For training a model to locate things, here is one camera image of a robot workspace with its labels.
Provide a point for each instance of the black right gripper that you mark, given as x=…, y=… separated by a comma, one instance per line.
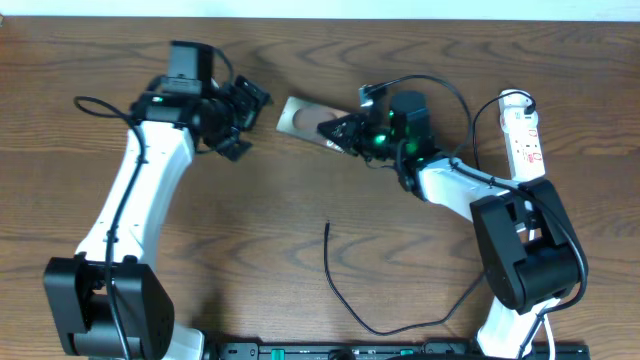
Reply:
x=350, y=126

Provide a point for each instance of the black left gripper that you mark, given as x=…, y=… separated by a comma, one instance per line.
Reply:
x=254, y=99

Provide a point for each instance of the Galaxy S25 Ultra smartphone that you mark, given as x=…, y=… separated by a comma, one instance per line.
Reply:
x=300, y=118

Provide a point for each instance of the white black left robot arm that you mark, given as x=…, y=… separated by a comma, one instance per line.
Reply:
x=106, y=299

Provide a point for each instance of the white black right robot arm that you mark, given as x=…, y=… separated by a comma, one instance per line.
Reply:
x=532, y=259

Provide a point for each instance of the white power strip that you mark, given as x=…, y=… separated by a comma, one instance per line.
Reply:
x=524, y=152

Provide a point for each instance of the white USB wall charger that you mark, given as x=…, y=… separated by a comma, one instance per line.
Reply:
x=518, y=104

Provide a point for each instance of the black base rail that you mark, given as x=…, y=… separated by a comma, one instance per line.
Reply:
x=429, y=350

